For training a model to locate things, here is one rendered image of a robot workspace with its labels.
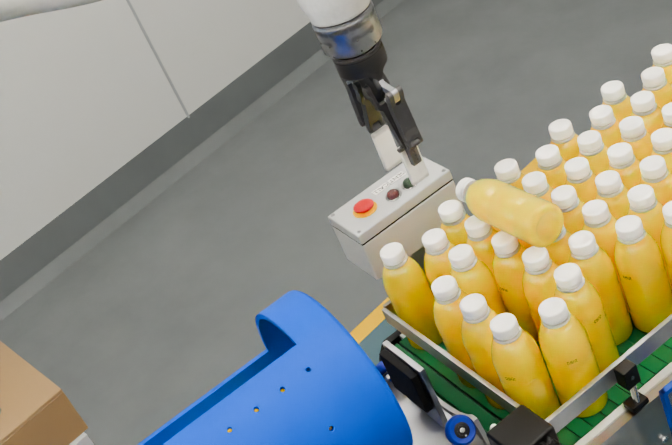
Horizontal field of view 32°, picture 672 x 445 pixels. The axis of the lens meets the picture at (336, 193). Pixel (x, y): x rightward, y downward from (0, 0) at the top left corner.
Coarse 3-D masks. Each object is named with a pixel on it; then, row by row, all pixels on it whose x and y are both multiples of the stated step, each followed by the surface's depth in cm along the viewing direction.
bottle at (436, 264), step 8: (448, 240) 185; (448, 248) 184; (424, 256) 186; (432, 256) 184; (440, 256) 184; (424, 264) 186; (432, 264) 184; (440, 264) 184; (448, 264) 184; (432, 272) 185; (440, 272) 184; (448, 272) 184; (432, 280) 186
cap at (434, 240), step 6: (438, 228) 185; (426, 234) 185; (432, 234) 184; (438, 234) 184; (444, 234) 183; (426, 240) 184; (432, 240) 183; (438, 240) 182; (444, 240) 183; (426, 246) 183; (432, 246) 183; (438, 246) 183; (444, 246) 183
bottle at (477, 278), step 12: (480, 264) 179; (456, 276) 179; (468, 276) 178; (480, 276) 178; (492, 276) 180; (468, 288) 178; (480, 288) 178; (492, 288) 180; (492, 300) 180; (504, 312) 183
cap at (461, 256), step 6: (456, 246) 180; (462, 246) 179; (468, 246) 178; (450, 252) 179; (456, 252) 178; (462, 252) 178; (468, 252) 177; (450, 258) 178; (456, 258) 177; (462, 258) 177; (468, 258) 177; (474, 258) 178; (456, 264) 177; (462, 264) 177; (468, 264) 177
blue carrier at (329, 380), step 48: (288, 336) 155; (336, 336) 154; (240, 384) 174; (288, 384) 151; (336, 384) 151; (384, 384) 153; (192, 432) 148; (240, 432) 148; (288, 432) 149; (336, 432) 151; (384, 432) 154
